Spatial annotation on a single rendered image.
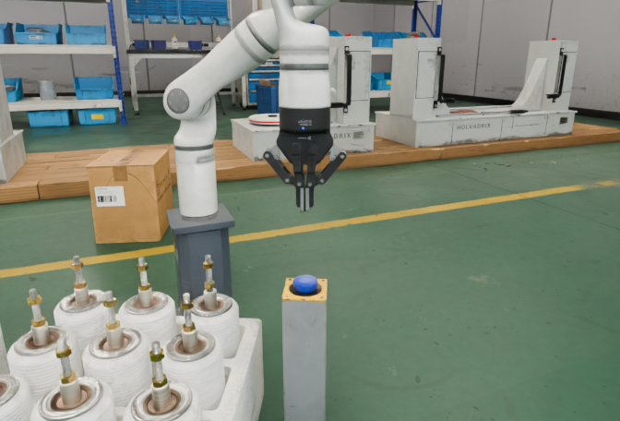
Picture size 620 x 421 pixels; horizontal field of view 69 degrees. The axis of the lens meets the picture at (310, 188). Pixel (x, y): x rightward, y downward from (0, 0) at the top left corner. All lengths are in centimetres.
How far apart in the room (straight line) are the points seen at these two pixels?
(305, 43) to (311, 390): 55
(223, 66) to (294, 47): 39
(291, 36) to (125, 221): 132
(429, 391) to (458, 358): 14
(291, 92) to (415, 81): 258
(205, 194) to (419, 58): 231
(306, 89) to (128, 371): 49
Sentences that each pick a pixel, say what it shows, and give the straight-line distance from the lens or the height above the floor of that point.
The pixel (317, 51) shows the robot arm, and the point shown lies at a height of 69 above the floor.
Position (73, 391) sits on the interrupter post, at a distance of 70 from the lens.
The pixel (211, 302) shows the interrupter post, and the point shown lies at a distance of 84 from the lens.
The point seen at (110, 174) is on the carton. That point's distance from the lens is 179.
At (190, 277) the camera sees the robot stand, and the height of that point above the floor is 17.
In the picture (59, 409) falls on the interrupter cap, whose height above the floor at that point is 25.
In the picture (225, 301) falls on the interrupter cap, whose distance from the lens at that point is 85.
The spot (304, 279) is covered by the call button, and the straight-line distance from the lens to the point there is 75.
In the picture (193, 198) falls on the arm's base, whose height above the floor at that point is 36.
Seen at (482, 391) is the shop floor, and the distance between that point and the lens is 110.
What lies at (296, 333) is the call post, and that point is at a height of 25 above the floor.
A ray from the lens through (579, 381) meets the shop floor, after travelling 122.
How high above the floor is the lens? 68
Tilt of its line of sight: 16 degrees down
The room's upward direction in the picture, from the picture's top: straight up
